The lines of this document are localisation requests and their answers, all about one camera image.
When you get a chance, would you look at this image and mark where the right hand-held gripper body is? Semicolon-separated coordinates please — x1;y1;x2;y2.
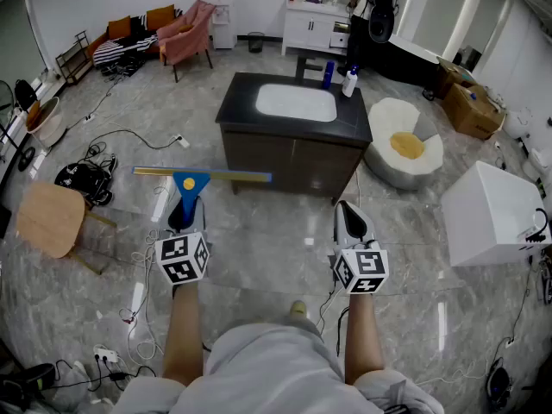
332;239;389;295

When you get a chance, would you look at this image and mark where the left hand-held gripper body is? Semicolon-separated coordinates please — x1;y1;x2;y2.
154;229;211;285

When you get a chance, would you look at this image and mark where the blue and yellow squeegee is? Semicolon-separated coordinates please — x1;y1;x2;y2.
131;166;273;228

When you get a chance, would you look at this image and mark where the person's right forearm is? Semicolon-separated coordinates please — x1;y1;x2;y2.
343;292;386;386

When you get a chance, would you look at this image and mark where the person's left forearm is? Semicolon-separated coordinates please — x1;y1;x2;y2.
161;283;206;390

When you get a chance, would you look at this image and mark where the black headset on floor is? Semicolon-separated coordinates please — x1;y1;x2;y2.
54;153;118;206

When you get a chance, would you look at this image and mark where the black top wooden table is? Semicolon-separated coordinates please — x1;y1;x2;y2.
215;72;374;206

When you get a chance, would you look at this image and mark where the fried egg shaped cushion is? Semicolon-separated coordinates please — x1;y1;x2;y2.
364;97;445;191

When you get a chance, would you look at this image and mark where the white cube cabinet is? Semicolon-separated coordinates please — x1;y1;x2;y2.
440;160;552;268

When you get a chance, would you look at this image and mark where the light wooden side table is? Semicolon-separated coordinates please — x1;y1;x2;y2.
16;181;118;275

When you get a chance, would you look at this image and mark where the white sink basin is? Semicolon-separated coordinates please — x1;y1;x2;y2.
254;83;338;123

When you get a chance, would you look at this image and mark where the person's grey shirt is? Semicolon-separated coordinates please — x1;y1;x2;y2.
111;321;445;414

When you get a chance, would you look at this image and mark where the white pump bottle blue cap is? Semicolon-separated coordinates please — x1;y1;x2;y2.
342;65;361;98

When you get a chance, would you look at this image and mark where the round white tub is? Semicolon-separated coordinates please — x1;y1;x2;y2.
26;96;68;148

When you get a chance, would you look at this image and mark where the large cardboard box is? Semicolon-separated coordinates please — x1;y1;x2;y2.
442;83;506;141

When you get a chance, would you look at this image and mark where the black faucet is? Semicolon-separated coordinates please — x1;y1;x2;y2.
296;55;324;86

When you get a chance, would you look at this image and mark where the pink armchair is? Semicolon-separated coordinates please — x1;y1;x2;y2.
155;0;216;84

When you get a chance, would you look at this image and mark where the orange sofa with striped blanket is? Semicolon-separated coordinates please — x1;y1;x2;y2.
87;4;182;71

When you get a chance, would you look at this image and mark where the black bathtub with white rim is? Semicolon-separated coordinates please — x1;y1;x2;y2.
361;32;443;88

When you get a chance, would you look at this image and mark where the small cardboard box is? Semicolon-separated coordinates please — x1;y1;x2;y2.
435;56;478;101

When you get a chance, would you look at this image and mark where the black metal rack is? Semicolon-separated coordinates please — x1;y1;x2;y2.
54;30;94;86

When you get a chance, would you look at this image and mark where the black round device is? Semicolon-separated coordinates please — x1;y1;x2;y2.
486;358;514;411

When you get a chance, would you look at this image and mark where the white water dispenser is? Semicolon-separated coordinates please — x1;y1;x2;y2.
210;0;237;51

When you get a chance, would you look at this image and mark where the white vanity cabinet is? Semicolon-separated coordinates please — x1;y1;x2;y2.
280;0;353;58

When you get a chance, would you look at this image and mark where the white floor cable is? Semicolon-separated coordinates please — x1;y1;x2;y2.
129;226;165;366

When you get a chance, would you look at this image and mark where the black floor cable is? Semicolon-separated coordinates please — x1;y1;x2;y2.
88;128;182;157

